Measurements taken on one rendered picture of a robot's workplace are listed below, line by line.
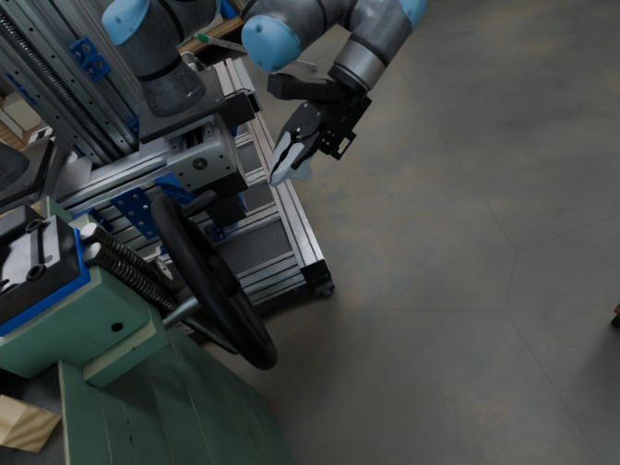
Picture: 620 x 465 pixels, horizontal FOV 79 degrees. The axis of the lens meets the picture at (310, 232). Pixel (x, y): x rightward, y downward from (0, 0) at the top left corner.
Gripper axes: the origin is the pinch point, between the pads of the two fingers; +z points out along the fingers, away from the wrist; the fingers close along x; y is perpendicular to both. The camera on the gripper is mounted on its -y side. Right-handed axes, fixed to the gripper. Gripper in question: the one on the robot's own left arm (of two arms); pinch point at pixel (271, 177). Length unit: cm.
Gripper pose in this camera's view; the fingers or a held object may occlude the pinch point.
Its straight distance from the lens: 63.7
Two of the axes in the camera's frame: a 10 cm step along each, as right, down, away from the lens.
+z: -5.7, 7.9, 2.3
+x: -5.0, -5.6, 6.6
